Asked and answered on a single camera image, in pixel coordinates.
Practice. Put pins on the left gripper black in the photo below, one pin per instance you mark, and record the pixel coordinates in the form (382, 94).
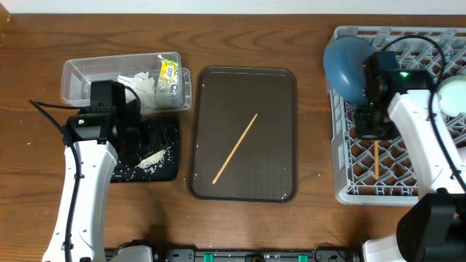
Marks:
(130, 159)

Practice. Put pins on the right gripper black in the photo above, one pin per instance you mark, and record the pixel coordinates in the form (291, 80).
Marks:
(365, 132)

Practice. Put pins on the wooden chopstick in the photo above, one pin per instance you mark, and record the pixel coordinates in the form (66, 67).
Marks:
(376, 159)
(232, 152)

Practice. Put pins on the white tissue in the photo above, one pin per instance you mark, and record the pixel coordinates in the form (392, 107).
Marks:
(144, 87)

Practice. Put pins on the blue plate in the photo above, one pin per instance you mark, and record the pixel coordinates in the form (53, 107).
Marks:
(343, 65)

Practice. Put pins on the yellow green wrapper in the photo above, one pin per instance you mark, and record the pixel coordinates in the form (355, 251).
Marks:
(167, 84)

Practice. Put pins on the mint green bowl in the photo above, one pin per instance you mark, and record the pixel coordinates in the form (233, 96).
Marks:
(451, 93)

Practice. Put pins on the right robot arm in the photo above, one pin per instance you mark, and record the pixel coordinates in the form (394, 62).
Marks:
(406, 99)

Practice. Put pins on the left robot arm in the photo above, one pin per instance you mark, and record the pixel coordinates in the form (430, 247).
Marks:
(96, 139)

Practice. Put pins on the grey dishwasher rack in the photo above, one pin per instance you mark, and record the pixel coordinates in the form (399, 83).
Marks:
(354, 179)

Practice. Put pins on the pile of white rice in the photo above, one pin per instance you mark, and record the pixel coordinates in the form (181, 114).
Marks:
(155, 161)

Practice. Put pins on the black tray bin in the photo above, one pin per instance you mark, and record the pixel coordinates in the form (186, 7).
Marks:
(164, 133)

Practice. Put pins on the clear plastic bin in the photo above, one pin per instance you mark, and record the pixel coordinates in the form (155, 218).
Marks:
(78, 74)

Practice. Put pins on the brown serving tray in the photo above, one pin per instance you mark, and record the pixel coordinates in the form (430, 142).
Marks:
(264, 167)

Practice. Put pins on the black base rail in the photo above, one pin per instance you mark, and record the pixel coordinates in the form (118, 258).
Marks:
(324, 252)

